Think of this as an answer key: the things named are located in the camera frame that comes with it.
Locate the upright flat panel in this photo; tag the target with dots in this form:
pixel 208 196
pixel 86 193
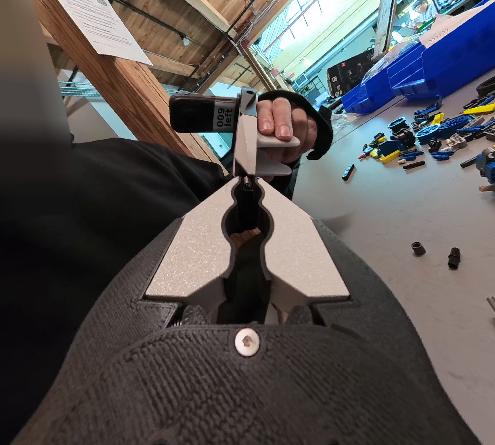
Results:
pixel 386 4

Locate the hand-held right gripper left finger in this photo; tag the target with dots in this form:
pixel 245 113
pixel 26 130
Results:
pixel 189 255

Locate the person's black clothing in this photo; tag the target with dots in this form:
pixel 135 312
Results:
pixel 77 228

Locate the wooden post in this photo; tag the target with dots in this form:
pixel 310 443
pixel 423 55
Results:
pixel 127 93

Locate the black cardboard box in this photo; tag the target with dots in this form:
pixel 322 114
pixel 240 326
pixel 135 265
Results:
pixel 348 73

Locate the clear plastic bag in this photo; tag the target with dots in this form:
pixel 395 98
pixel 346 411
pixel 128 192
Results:
pixel 390 58

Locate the small black lego bush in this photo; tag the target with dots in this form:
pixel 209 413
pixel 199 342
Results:
pixel 418 249

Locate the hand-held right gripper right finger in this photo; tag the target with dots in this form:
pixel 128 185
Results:
pixel 305 255

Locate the large blue plastic bin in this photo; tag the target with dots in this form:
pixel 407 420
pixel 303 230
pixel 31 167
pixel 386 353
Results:
pixel 460 62

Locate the blue lego assembly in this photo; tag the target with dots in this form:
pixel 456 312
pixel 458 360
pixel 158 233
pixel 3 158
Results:
pixel 488 166

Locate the white paper packaging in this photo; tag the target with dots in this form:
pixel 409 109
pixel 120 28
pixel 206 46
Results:
pixel 448 29

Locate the grey lego assembly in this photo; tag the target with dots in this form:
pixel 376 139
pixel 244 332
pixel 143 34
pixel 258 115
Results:
pixel 491 307

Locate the pile of lego pieces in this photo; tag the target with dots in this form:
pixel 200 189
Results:
pixel 441 133

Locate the black lego beam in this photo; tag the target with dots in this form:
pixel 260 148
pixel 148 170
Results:
pixel 348 172

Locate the black lego pin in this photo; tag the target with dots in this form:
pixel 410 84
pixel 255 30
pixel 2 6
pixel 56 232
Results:
pixel 247 203

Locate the white paper notice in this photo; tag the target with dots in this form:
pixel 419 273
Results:
pixel 85 7

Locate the person's left hand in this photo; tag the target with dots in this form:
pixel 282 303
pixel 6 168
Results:
pixel 284 120

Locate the black lego connector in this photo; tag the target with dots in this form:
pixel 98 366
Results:
pixel 454 258

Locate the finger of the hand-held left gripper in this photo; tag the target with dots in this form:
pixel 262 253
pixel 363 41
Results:
pixel 244 147

